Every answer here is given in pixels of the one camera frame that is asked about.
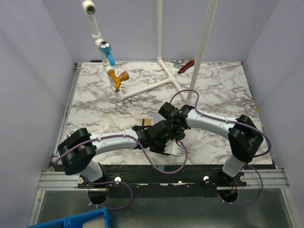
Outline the gold credit card stack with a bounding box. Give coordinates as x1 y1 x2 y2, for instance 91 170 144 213
139 118 152 126

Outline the silver VIP card stack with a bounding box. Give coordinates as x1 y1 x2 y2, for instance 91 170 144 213
153 113 163 123

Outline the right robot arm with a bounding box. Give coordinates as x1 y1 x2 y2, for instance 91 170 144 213
158 102 264 186

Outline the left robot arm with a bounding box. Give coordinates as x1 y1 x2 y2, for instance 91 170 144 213
55 120 176 188

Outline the metal clamp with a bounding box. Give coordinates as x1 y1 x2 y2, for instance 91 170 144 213
171 58 184 66

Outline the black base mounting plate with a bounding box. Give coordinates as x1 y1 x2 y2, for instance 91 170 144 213
78 165 247 198

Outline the orange valve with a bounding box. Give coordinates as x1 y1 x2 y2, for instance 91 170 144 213
108 70 130 90

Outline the blue plastic bin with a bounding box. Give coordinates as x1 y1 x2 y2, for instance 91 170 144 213
28 209 112 228

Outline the blue valve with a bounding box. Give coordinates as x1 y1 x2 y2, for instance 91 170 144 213
98 41 116 66

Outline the white PVC pipe frame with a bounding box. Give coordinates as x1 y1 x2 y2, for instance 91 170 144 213
81 0 218 102

